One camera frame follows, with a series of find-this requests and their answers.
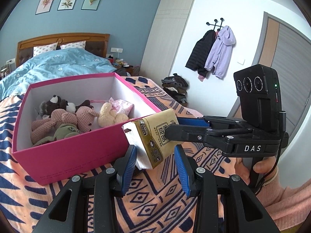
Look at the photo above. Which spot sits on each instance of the white light switch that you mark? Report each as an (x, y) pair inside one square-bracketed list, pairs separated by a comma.
[(241, 61)]

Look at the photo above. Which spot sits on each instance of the beige wardrobe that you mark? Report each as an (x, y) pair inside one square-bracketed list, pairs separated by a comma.
[(165, 36)]

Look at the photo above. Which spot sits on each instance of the green plush toy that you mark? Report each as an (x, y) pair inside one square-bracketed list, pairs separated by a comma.
[(63, 132)]

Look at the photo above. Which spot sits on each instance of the grey door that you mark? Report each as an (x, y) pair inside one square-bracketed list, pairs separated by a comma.
[(291, 48)]

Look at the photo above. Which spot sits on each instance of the lilac hoodie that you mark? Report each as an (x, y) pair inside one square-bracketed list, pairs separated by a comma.
[(220, 51)]

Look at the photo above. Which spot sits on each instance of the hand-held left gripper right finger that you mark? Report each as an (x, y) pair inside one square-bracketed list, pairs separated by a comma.
[(183, 172)]

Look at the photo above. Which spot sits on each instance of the white dotted pillow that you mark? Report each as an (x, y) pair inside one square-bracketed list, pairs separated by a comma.
[(45, 49), (73, 45)]

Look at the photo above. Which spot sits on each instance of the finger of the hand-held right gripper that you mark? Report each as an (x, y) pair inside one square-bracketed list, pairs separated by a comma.
[(184, 133), (192, 121)]

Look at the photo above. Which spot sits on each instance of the pink cardboard box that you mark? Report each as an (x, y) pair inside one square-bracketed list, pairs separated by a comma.
[(73, 155)]

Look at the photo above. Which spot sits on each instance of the pink knitted bear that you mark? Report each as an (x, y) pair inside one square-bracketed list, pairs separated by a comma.
[(85, 119)]

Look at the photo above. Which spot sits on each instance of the yellow tissue pack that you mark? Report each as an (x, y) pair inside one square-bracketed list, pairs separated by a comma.
[(150, 138)]

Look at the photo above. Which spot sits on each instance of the person's right hand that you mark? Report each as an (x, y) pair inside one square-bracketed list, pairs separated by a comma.
[(241, 170)]

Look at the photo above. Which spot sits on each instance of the cluttered nightstand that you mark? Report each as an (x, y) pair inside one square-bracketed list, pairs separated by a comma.
[(124, 66), (3, 70)]

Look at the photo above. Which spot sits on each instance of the wooden headboard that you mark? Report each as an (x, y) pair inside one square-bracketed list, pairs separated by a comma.
[(97, 46)]

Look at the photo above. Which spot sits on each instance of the white flower picture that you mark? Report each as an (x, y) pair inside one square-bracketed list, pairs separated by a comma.
[(68, 0)]

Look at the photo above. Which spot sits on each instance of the green leaf picture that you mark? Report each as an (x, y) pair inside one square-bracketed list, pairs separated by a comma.
[(92, 0)]

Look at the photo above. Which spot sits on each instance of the cream teddy bear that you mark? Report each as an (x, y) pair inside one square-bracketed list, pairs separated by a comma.
[(107, 114)]

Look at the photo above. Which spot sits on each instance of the pile of dark clothes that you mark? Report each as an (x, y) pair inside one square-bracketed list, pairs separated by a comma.
[(175, 87)]

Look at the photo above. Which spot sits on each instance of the white wall socket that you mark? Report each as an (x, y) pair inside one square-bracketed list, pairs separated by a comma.
[(116, 50), (10, 61)]

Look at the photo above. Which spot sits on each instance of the pink flower picture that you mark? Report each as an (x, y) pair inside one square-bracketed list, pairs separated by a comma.
[(45, 3)]

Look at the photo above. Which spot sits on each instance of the black wall coat rack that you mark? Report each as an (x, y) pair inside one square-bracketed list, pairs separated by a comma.
[(215, 24)]

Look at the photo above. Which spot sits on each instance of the brown plush toy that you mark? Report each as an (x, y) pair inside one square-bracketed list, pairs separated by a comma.
[(52, 104)]

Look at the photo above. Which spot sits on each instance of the orange patterned blanket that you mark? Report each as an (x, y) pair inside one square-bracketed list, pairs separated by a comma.
[(155, 199)]

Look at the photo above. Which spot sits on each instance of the blue duvet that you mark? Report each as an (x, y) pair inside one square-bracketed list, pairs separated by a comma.
[(48, 65)]

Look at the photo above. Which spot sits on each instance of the black jacket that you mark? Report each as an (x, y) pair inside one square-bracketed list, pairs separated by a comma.
[(200, 51)]

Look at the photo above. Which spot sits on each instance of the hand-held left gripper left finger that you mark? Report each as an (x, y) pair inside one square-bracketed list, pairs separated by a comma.
[(127, 172)]

